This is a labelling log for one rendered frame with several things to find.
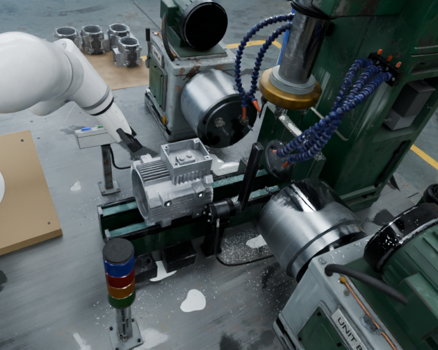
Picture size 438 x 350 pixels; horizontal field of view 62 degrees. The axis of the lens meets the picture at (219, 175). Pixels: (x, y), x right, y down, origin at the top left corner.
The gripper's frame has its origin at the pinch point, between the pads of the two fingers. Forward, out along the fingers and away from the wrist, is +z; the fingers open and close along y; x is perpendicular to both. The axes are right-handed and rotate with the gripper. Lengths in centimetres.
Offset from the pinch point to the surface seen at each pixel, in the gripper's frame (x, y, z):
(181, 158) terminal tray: 8.3, 7.1, 9.7
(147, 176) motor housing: -2.1, 8.1, 7.4
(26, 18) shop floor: -66, -358, 97
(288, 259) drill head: 18, 43, 25
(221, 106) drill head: 28.5, -14.7, 22.6
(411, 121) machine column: 76, 23, 37
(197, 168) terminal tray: 10.6, 11.0, 12.5
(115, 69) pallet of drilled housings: -10, -212, 113
